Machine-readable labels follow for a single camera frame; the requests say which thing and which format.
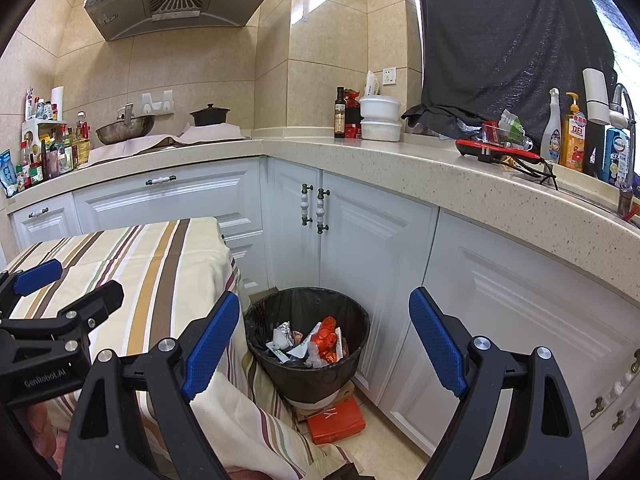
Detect silver foil wrapper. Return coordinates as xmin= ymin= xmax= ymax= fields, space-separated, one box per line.
xmin=272 ymin=321 xmax=295 ymax=351

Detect white plastic bag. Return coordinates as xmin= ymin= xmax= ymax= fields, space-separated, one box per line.
xmin=305 ymin=347 xmax=329 ymax=370

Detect orange plastic bag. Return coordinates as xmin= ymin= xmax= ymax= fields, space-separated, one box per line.
xmin=308 ymin=316 xmax=348 ymax=365

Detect black trash bin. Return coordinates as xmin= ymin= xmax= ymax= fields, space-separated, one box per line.
xmin=244 ymin=287 xmax=370 ymax=404

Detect person's left hand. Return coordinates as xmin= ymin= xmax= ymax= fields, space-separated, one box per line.
xmin=26 ymin=403 xmax=67 ymax=474

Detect blue white snack bag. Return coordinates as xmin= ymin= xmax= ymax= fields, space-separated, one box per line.
xmin=0 ymin=150 xmax=17 ymax=198

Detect white spice rack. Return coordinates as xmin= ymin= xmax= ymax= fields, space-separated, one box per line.
xmin=21 ymin=118 xmax=67 ymax=180

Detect yellow cooking oil bottle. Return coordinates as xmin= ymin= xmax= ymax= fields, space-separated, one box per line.
xmin=73 ymin=110 xmax=91 ymax=167

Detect steel wok pan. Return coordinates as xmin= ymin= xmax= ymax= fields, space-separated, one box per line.
xmin=96 ymin=103 xmax=155 ymax=145

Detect white paper towel roll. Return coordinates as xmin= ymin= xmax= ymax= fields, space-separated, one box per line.
xmin=50 ymin=86 xmax=64 ymax=120

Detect orange red box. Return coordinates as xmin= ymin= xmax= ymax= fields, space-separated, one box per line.
xmin=307 ymin=396 xmax=366 ymax=444

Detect beige stove cover cloth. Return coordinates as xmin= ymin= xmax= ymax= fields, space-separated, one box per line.
xmin=80 ymin=122 xmax=245 ymax=169

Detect black pot with lid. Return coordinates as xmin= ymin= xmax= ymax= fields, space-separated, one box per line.
xmin=191 ymin=103 xmax=230 ymax=127

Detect blue cleaner bottle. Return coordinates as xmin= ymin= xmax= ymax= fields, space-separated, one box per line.
xmin=602 ymin=127 xmax=629 ymax=188

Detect red power strip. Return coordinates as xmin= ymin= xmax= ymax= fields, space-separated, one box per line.
xmin=454 ymin=139 xmax=542 ymax=164

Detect white spray bottle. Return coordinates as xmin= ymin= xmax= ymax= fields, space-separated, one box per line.
xmin=540 ymin=88 xmax=561 ymax=164

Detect yellow dish soap bottle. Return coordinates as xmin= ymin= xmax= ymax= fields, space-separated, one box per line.
xmin=560 ymin=91 xmax=587 ymax=172

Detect white water filter faucet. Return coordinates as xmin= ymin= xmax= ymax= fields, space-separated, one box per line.
xmin=582 ymin=68 xmax=630 ymax=129

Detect dark sauce bottle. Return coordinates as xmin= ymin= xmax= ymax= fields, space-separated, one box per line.
xmin=334 ymin=87 xmax=346 ymax=139

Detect steel range hood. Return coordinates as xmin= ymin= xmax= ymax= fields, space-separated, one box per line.
xmin=84 ymin=0 xmax=264 ymax=41

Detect red packet by bottle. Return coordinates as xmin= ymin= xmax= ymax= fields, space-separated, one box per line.
xmin=345 ymin=89 xmax=362 ymax=139

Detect white stacked bowls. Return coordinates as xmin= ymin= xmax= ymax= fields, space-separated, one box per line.
xmin=359 ymin=96 xmax=401 ymax=142

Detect black curtain cloth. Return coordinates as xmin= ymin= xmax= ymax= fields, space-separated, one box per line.
xmin=402 ymin=0 xmax=617 ymax=144

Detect white wall socket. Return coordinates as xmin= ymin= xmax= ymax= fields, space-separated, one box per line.
xmin=382 ymin=67 xmax=397 ymax=86

